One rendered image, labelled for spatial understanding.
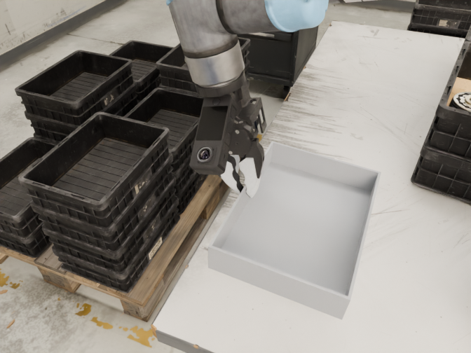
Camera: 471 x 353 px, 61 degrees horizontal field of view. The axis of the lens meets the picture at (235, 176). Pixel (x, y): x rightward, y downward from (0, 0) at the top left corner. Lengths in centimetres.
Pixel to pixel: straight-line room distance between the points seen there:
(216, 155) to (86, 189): 89
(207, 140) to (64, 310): 127
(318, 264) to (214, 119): 26
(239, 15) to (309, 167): 36
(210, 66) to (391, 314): 56
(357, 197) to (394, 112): 66
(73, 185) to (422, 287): 105
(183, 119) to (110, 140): 40
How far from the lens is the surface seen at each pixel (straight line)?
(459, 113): 96
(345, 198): 74
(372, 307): 83
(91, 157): 151
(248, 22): 49
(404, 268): 91
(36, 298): 180
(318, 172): 76
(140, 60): 239
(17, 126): 278
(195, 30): 52
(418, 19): 274
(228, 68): 54
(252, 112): 60
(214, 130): 56
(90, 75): 205
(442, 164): 104
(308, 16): 46
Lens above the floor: 138
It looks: 42 degrees down
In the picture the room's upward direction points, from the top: straight up
